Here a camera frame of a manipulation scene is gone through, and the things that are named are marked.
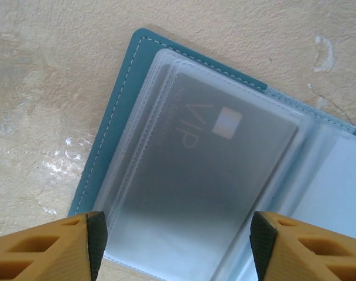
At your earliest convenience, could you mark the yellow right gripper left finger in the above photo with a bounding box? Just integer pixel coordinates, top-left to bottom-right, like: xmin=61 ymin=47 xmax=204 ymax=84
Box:
xmin=0 ymin=210 xmax=108 ymax=281

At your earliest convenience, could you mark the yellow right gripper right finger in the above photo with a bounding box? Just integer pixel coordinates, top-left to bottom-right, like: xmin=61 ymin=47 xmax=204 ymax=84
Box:
xmin=249 ymin=210 xmax=356 ymax=281

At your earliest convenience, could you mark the teal leather card holder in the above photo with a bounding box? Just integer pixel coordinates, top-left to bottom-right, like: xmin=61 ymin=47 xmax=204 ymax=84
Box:
xmin=67 ymin=28 xmax=356 ymax=281

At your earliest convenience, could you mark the black VIP card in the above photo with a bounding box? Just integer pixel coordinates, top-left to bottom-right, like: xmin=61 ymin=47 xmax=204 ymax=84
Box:
xmin=106 ymin=70 xmax=301 ymax=260

